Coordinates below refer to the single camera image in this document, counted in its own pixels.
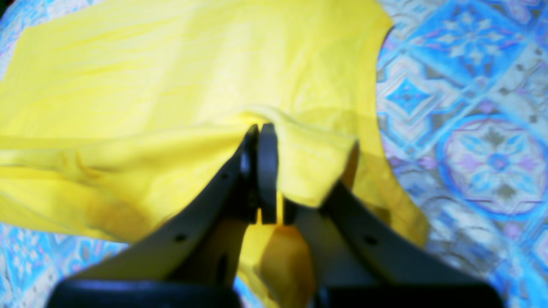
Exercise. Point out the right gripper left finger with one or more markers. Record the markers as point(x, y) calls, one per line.
point(198, 246)

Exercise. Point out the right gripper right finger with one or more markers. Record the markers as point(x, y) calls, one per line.
point(351, 248)

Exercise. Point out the yellow T-shirt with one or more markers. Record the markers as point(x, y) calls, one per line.
point(115, 114)

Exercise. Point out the patterned blue tablecloth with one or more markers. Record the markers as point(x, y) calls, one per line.
point(462, 91)

